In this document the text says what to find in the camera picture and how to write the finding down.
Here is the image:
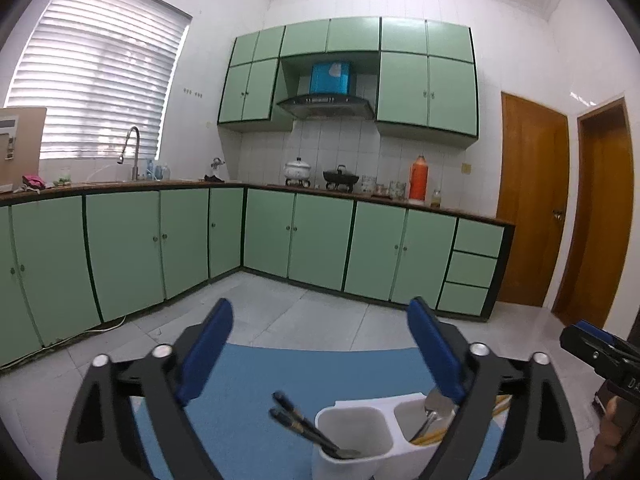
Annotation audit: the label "large steel spoon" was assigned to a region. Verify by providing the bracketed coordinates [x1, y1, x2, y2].
[415, 388, 457, 442]

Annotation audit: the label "green lower kitchen cabinets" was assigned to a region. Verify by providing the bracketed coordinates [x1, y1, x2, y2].
[0, 182, 516, 367]

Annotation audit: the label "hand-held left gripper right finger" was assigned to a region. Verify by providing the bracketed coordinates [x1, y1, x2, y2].
[405, 296, 586, 480]

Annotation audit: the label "wooden chopstick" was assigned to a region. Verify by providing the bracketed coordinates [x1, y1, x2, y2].
[420, 396, 514, 447]
[412, 394, 512, 446]

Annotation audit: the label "clear bottles by sink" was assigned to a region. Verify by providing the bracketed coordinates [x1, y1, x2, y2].
[144, 158, 171, 181]

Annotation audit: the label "silver kettle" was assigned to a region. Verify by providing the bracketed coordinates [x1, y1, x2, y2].
[203, 156, 227, 183]

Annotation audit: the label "white window blind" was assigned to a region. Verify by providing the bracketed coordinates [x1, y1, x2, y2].
[2, 0, 194, 162]

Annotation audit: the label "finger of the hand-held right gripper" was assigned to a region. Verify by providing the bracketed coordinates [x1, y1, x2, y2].
[574, 319, 640, 358]
[559, 326, 630, 377]

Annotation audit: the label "wooden door with frame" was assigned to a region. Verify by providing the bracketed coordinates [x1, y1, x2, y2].
[552, 97, 640, 332]

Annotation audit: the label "black wok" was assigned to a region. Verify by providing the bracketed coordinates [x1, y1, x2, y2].
[322, 163, 361, 192]

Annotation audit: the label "blue table mat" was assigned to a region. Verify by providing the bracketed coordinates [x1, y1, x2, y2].
[132, 342, 504, 480]

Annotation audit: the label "person's right hand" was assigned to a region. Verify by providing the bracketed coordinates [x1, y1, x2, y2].
[590, 396, 629, 472]

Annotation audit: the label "steel range hood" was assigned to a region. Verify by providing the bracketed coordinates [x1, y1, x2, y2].
[276, 92, 376, 122]

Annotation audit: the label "green kitchen cabinets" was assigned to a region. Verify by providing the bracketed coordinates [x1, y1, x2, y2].
[216, 16, 481, 151]
[0, 182, 516, 367]

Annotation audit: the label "green upper kitchen cabinets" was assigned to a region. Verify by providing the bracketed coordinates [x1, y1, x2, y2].
[216, 16, 481, 151]

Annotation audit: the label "white floor cable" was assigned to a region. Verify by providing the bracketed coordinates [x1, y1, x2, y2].
[0, 314, 127, 372]

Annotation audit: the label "black chopstick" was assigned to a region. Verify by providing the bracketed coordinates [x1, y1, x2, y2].
[268, 407, 362, 460]
[272, 390, 352, 457]

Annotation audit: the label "blue box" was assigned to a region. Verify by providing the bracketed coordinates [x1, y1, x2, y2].
[308, 61, 352, 96]

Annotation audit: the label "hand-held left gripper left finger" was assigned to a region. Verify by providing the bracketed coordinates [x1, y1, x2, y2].
[55, 297, 236, 480]

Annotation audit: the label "white plastic utensil holder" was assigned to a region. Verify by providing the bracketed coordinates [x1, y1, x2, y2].
[312, 393, 470, 480]

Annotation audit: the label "steel kitchen faucet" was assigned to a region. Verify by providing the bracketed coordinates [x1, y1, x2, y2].
[117, 126, 142, 182]

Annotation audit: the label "orange thermos flask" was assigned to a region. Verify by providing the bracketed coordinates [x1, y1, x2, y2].
[408, 154, 430, 202]

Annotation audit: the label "cardboard box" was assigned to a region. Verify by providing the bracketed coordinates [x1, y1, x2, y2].
[0, 106, 49, 194]

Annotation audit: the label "white cooking pot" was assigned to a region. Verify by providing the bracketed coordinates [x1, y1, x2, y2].
[283, 156, 312, 186]

